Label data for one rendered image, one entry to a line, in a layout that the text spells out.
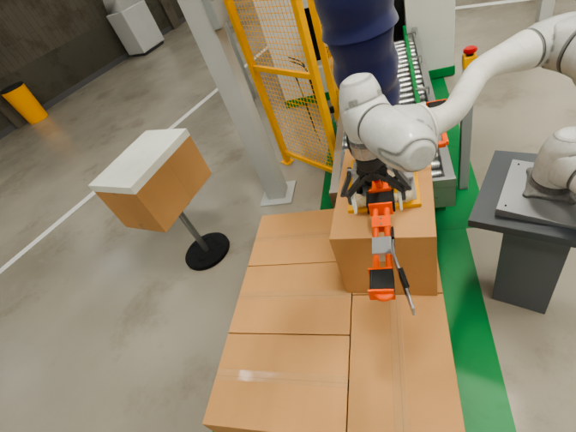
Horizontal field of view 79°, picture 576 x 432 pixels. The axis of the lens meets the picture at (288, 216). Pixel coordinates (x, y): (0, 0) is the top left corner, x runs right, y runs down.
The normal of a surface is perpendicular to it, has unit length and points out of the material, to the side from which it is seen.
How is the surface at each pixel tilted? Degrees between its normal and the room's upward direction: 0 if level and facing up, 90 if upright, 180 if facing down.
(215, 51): 90
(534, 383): 0
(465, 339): 0
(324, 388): 0
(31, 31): 90
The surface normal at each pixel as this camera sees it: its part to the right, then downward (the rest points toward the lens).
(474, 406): -0.29, -0.69
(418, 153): 0.18, 0.64
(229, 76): -0.16, 0.72
